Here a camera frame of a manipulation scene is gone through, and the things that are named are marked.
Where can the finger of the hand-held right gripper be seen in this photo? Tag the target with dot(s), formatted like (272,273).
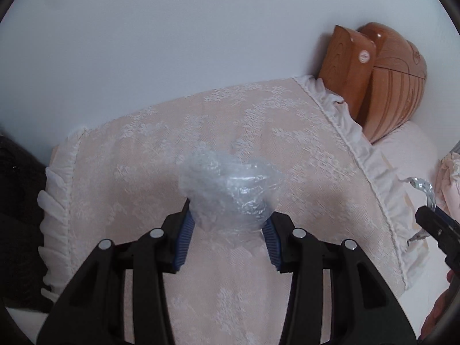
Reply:
(444,233)

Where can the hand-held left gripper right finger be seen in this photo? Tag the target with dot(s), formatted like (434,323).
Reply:
(270,239)

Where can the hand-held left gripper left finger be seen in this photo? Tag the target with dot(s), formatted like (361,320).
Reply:
(183,239)

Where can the small foil wrapper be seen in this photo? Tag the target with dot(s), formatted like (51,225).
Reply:
(426,190)

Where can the clear plastic bag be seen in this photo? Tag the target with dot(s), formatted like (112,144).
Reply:
(222,194)

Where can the person's right hand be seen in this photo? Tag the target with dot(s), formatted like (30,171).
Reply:
(435,316)

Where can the pink folded blanket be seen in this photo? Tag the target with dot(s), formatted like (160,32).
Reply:
(451,176)

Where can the white bed quilt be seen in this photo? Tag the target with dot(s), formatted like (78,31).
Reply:
(409,151)

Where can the pink lace pillow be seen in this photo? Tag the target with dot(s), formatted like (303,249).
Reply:
(143,151)

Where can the wooden bed headboard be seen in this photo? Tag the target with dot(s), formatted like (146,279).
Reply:
(388,97)

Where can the dark cloth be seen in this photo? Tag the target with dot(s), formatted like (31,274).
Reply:
(18,205)

